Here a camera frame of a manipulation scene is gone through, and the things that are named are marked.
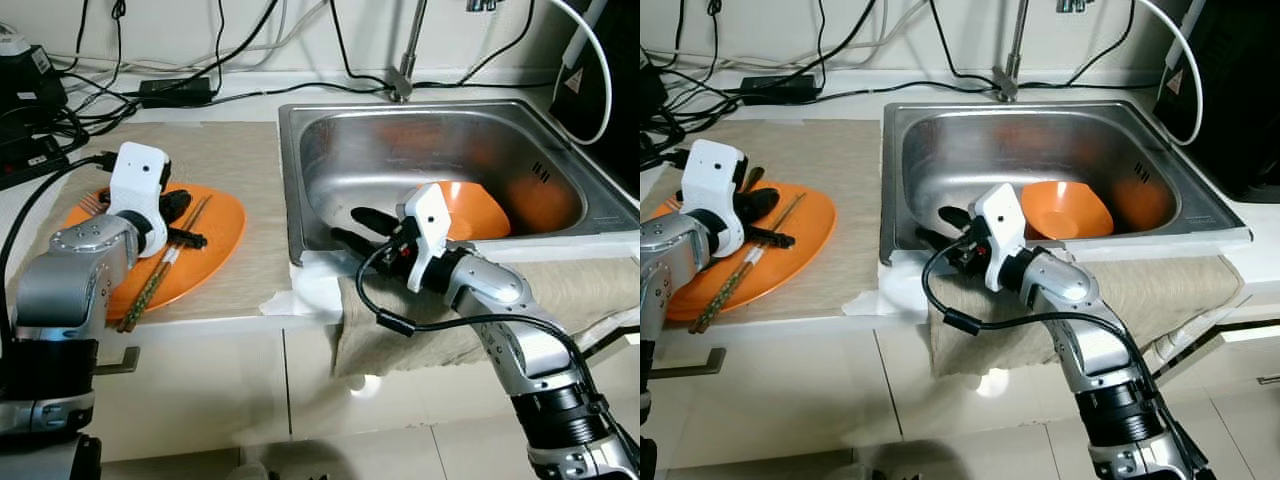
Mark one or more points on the beige cloth towel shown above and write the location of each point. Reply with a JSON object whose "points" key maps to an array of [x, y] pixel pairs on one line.
{"points": [[420, 345], [1180, 290]]}

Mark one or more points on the stainless steel sink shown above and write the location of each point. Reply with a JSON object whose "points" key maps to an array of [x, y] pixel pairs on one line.
{"points": [[380, 150], [960, 150]]}

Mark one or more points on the golden spoon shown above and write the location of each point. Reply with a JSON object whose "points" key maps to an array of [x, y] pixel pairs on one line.
{"points": [[755, 178]]}

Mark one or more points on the black power adapter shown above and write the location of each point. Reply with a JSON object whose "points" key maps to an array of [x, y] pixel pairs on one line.
{"points": [[778, 89], [175, 92]]}

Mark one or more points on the chrome water valve fitting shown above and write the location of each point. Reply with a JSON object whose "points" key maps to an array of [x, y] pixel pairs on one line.
{"points": [[482, 5], [1075, 5]]}

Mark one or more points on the orange plate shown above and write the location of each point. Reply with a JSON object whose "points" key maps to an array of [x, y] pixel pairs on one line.
{"points": [[805, 235], [215, 240]]}

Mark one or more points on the white base cabinet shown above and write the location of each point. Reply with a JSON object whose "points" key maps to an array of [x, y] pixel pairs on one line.
{"points": [[250, 380], [820, 390]]}

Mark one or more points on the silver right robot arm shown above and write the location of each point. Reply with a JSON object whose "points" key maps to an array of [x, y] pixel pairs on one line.
{"points": [[520, 340], [1095, 350]]}

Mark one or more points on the silver fork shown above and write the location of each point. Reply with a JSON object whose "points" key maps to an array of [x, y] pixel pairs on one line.
{"points": [[92, 204]]}

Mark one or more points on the orange bowl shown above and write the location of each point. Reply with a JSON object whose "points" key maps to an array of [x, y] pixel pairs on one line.
{"points": [[1070, 210], [475, 210]]}

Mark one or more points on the beige woven mat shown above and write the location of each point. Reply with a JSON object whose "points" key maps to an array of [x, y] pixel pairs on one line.
{"points": [[250, 160], [850, 160]]}

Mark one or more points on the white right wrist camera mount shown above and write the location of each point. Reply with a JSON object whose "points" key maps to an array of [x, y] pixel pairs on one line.
{"points": [[1000, 225], [428, 225]]}

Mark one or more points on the black appliance with warning sticker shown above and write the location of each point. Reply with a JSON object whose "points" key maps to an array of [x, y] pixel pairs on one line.
{"points": [[620, 80], [1240, 100]]}

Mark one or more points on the black battery charger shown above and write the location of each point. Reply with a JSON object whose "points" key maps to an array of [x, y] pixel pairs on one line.
{"points": [[30, 85], [652, 90]]}

